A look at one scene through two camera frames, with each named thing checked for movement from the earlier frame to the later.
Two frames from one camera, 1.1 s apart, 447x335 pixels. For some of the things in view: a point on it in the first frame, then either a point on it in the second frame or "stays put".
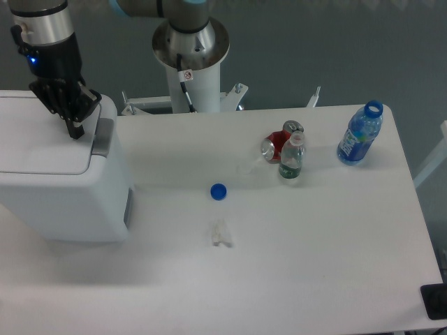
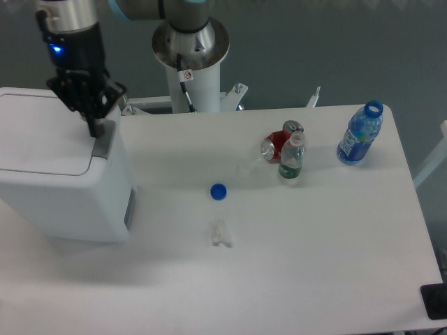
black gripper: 61,60 → 77,50
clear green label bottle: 290,163 stays put
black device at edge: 434,298 stays put
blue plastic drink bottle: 361,132 stays put
